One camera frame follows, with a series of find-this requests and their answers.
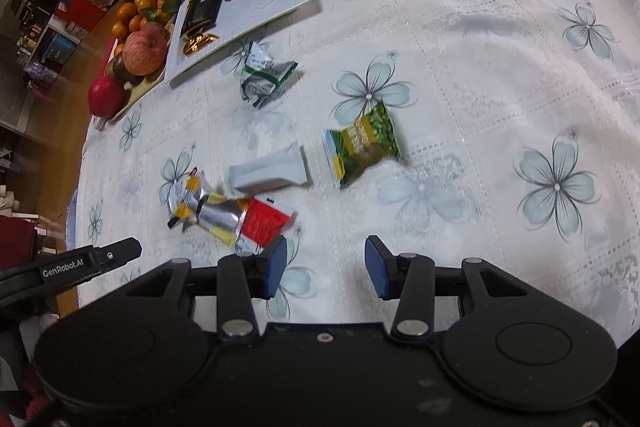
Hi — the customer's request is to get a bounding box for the shiny gold wrapper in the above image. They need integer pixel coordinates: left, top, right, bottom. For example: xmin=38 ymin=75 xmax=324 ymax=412
xmin=182 ymin=34 xmax=219 ymax=56

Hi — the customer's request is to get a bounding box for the white floral tablecloth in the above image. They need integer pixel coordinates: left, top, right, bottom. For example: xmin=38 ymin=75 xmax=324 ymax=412
xmin=65 ymin=0 xmax=640 ymax=348

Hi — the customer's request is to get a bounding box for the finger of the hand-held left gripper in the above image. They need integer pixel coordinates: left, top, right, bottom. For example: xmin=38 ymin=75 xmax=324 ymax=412
xmin=92 ymin=237 xmax=142 ymax=275

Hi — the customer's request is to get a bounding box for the white grey snack packet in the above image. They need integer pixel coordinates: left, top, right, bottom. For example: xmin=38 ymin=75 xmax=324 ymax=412
xmin=229 ymin=143 xmax=312 ymax=196

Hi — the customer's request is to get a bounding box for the dark round fruit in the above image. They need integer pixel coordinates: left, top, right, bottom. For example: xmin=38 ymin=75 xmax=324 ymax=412
xmin=112 ymin=54 xmax=138 ymax=85

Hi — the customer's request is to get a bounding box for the white rectangular plate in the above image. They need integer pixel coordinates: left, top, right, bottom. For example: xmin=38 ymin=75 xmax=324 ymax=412
xmin=165 ymin=0 xmax=313 ymax=85

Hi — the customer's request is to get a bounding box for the dark red cloth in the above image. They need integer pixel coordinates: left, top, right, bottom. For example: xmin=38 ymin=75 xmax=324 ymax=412
xmin=0 ymin=214 xmax=41 ymax=268

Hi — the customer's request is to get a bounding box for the red storage box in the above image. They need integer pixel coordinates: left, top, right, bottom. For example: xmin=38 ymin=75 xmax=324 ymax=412
xmin=65 ymin=0 xmax=121 ymax=25

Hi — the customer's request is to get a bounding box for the blue storage bin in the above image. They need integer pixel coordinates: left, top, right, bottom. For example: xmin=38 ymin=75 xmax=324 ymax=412
xmin=40 ymin=32 xmax=78 ymax=65

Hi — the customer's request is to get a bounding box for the wooden fruit board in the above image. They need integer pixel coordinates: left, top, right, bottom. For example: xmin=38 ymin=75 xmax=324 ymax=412
xmin=90 ymin=0 xmax=188 ymax=130

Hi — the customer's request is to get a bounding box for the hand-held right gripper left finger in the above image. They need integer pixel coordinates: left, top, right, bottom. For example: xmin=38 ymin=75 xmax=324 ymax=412
xmin=120 ymin=236 xmax=289 ymax=339

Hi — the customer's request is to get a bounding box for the green white snack packet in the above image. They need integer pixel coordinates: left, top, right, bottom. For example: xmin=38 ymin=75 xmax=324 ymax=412
xmin=239 ymin=41 xmax=299 ymax=109

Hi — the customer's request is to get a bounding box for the dark chocolate packet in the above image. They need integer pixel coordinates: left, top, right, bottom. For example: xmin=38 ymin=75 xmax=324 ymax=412
xmin=180 ymin=0 xmax=223 ymax=38

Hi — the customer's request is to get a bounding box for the green yellow snack packet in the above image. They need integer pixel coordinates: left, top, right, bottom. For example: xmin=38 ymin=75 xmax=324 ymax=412
xmin=322 ymin=101 xmax=402 ymax=188

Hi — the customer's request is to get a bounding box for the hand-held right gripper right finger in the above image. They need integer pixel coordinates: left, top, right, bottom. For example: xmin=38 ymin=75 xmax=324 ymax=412
xmin=364 ymin=235 xmax=531 ymax=339

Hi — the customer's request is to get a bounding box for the red white snack packet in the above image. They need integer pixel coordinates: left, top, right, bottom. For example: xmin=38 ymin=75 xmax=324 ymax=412
xmin=235 ymin=197 xmax=297 ymax=255

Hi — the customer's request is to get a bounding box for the large pale red apple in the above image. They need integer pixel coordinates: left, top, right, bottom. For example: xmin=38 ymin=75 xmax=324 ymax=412
xmin=122 ymin=29 xmax=168 ymax=76

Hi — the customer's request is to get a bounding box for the pile of tangerines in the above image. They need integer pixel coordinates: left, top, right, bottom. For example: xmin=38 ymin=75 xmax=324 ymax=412
xmin=109 ymin=0 xmax=183 ymax=58

